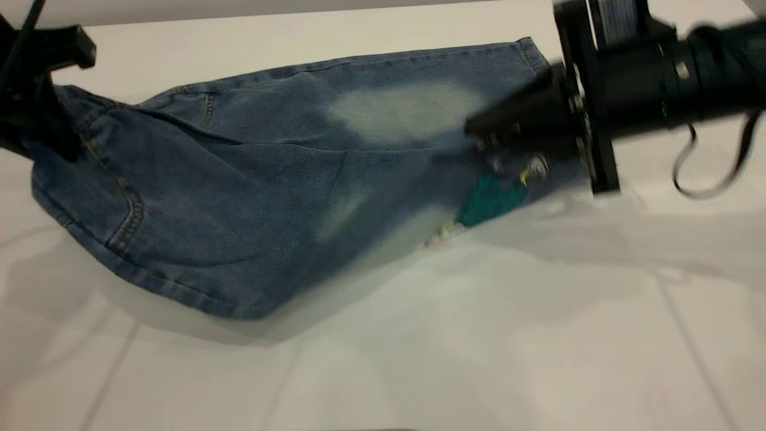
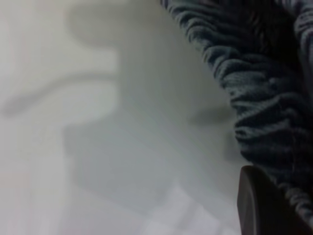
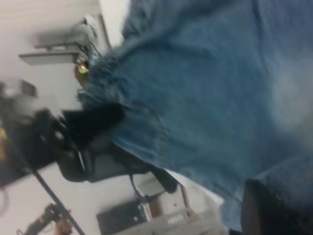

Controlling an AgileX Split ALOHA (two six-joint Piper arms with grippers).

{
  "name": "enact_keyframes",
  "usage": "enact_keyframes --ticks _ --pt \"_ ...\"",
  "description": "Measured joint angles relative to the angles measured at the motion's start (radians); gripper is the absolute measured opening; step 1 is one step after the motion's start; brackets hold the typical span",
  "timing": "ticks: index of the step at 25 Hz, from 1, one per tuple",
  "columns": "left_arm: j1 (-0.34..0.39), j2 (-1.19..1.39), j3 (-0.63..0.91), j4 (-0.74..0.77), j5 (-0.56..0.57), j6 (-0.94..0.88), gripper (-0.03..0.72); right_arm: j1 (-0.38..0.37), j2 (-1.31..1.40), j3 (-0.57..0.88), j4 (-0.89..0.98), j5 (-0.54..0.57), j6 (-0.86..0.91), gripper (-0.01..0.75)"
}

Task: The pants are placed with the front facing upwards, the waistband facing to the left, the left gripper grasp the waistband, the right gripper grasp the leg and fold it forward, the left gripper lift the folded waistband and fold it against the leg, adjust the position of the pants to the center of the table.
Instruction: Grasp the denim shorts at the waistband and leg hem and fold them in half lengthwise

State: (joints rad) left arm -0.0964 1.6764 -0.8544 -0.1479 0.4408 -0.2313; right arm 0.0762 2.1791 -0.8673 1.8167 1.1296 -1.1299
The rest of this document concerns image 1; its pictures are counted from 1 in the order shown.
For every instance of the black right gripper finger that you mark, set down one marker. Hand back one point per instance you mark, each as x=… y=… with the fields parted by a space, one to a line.
x=517 y=157
x=532 y=111

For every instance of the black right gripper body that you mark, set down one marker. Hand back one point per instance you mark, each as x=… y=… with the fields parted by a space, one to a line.
x=589 y=90

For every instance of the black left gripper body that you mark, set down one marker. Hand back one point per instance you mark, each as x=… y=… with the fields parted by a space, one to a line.
x=24 y=66

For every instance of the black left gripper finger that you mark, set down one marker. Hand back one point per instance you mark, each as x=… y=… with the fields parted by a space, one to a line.
x=36 y=123
x=69 y=49

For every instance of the blue denim kids pants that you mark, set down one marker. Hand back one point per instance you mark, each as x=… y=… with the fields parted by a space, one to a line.
x=209 y=209

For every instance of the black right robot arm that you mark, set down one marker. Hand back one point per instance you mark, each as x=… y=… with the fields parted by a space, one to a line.
x=688 y=72

